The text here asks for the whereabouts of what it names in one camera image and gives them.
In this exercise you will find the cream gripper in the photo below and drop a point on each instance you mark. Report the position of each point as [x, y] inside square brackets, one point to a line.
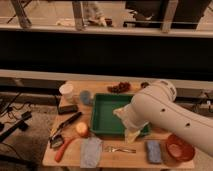
[132, 122]

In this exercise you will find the red yellow apple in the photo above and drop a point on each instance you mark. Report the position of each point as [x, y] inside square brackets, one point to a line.
[82, 129]

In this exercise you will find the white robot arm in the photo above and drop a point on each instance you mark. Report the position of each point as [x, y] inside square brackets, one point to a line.
[155, 104]

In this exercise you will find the blue grey metal cup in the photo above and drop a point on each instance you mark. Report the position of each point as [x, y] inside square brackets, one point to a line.
[85, 97]

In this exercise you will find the white paper cup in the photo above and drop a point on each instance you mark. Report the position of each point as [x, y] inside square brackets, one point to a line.
[67, 91]

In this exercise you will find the blue sponge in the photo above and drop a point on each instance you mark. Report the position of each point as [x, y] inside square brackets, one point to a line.
[154, 152]

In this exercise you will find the green plastic tray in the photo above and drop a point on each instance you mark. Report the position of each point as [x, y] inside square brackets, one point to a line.
[103, 121]

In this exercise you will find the silver fork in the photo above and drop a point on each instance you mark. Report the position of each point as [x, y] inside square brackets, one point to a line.
[113, 149]

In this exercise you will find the dark grape bunch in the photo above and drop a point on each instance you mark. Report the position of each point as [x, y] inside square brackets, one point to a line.
[120, 88]

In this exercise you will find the small metal bowl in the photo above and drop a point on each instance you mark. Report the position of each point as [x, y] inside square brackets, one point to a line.
[144, 84]

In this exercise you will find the red bowl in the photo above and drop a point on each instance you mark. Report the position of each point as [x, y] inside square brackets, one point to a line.
[179, 149]

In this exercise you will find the grey cloth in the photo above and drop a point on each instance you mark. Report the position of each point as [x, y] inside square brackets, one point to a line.
[91, 149]

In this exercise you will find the dark rectangular block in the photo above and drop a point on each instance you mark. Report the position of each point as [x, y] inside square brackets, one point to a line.
[67, 109]

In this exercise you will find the orange carrot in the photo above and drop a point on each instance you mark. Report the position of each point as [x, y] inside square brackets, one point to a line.
[62, 149]

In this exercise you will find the black metal scoop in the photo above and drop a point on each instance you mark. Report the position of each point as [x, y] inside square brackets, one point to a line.
[56, 141]

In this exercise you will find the black stand on floor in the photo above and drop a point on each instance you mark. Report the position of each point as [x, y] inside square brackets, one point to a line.
[21, 125]

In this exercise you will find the black handled knife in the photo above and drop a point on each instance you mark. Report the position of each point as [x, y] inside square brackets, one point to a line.
[67, 122]

